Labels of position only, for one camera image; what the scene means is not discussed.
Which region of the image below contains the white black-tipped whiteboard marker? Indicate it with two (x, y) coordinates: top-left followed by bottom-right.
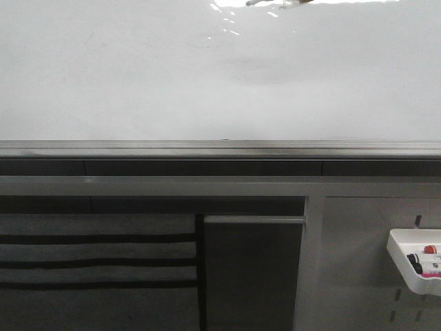
(245, 0), (313, 9)

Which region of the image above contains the white whiteboard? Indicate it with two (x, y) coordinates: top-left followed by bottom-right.
(1, 1), (440, 157)

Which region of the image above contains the dark grey cabinet panel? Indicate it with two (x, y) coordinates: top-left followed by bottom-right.
(205, 216), (303, 330)

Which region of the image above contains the grey pegboard panel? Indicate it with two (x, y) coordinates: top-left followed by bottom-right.
(305, 197), (440, 330)

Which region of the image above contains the grey black-striped fabric organizer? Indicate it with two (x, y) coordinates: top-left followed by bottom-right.
(1, 214), (205, 330)

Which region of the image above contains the white plastic marker tray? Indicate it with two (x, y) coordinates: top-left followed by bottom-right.
(387, 229), (440, 297)

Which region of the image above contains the black-capped marker in tray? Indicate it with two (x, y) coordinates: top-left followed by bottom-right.
(407, 254), (440, 275)

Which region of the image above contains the red-capped marker in tray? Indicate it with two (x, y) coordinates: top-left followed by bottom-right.
(423, 244), (440, 254)

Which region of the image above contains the pink marker in tray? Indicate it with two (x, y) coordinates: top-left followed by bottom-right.
(421, 270), (441, 278)

